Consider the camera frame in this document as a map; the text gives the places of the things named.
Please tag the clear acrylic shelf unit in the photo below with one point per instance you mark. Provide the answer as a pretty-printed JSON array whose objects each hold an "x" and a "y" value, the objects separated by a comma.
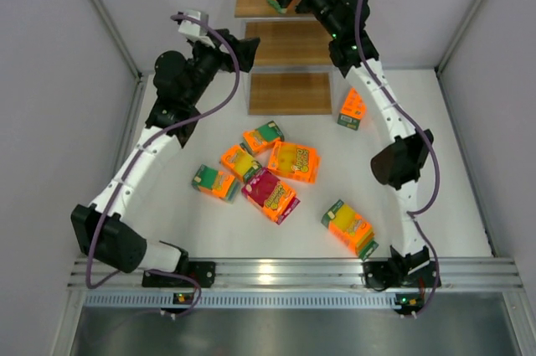
[{"x": 292, "y": 72}]

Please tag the pink Scrub Mommy box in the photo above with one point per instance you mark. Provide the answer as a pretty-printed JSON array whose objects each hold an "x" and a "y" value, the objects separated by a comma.
[{"x": 273, "y": 197}]

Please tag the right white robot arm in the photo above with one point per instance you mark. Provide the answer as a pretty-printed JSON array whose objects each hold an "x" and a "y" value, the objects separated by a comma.
[{"x": 406, "y": 145}]

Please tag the orange Scrub Daddy box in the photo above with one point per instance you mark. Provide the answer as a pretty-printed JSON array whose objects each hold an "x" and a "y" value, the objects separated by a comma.
[{"x": 294, "y": 161}]

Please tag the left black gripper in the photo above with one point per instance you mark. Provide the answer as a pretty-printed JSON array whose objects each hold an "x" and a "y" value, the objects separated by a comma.
[{"x": 231, "y": 53}]

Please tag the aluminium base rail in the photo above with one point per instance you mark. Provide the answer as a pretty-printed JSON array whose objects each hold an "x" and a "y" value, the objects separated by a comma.
[{"x": 335, "y": 283}]

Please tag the orange sponge box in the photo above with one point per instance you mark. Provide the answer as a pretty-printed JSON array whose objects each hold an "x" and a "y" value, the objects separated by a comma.
[{"x": 352, "y": 110}]

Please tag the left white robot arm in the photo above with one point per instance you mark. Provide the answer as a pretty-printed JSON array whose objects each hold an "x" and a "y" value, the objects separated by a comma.
[{"x": 115, "y": 227}]

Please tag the orange yellow sponge pack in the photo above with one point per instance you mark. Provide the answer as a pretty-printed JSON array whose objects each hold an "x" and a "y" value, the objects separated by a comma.
[{"x": 242, "y": 164}]

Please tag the green orange sponge pack left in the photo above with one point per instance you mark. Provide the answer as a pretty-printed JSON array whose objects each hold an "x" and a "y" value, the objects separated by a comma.
[{"x": 216, "y": 183}]

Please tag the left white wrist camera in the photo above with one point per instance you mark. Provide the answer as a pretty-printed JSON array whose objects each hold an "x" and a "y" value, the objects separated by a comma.
[{"x": 192, "y": 31}]

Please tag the small green orange sponge pack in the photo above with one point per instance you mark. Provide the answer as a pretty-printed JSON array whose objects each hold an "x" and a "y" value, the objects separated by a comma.
[{"x": 262, "y": 138}]

